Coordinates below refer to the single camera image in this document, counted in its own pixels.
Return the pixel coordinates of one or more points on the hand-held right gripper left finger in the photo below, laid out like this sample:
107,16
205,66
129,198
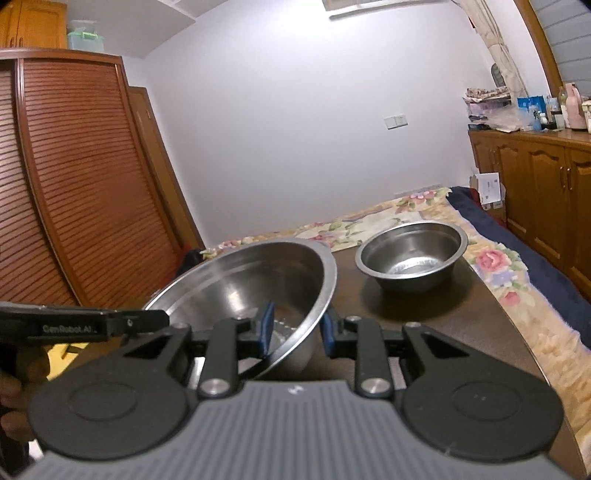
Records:
265,330

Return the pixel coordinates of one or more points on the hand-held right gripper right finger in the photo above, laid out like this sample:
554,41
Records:
328,337

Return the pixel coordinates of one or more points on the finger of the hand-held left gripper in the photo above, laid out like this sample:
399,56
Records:
143,321

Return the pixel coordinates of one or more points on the large steel bowl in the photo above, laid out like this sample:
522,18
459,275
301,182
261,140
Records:
240,277

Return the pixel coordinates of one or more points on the small steel bowl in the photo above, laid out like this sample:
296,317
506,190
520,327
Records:
408,272

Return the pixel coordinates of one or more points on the person's left hand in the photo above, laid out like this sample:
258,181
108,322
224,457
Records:
14,406

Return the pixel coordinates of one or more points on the dark clothing pile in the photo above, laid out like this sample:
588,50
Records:
189,258

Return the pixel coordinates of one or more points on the wooden louvered wardrobe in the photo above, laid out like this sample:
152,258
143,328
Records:
83,184

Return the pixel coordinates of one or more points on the white paper box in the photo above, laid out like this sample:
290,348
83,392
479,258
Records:
489,191

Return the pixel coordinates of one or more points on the dark blue blanket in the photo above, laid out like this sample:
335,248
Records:
531,258

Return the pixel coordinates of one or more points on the wooden sideboard cabinet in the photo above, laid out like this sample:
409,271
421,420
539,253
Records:
540,194

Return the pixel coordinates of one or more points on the stack of papers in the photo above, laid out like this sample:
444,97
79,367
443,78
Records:
487,108

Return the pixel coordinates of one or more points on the green lidded storage box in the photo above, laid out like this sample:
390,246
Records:
86,37

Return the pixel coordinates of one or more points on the blue carton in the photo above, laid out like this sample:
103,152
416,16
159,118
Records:
531,113

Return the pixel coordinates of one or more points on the wooden overhead cupboard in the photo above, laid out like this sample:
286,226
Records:
32,23

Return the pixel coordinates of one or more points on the green hand fan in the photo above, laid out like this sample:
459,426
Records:
497,74

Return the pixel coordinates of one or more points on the white air conditioner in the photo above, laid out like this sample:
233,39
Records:
392,7

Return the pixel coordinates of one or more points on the pink bottle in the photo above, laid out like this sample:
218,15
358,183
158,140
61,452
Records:
575,108

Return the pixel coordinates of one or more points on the cream patterned curtain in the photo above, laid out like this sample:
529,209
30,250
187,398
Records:
498,41

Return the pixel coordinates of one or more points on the grey window blind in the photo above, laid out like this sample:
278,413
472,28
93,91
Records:
568,32

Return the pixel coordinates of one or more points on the white light switch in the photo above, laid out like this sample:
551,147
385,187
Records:
395,121

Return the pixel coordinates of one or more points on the wooden window frame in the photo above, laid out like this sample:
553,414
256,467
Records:
540,41

